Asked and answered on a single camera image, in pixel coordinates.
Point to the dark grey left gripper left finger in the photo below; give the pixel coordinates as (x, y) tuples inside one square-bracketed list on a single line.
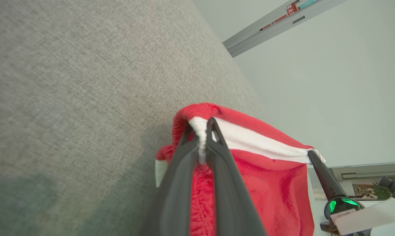
[(174, 196)]

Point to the red basketball jersey white trim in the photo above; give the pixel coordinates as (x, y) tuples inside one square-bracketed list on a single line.
[(266, 183)]

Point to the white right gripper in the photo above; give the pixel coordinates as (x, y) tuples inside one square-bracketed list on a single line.
[(364, 218)]

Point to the small red label sticker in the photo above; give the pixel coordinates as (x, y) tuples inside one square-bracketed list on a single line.
[(292, 9)]

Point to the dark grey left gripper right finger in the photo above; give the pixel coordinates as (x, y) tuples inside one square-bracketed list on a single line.
[(230, 196)]

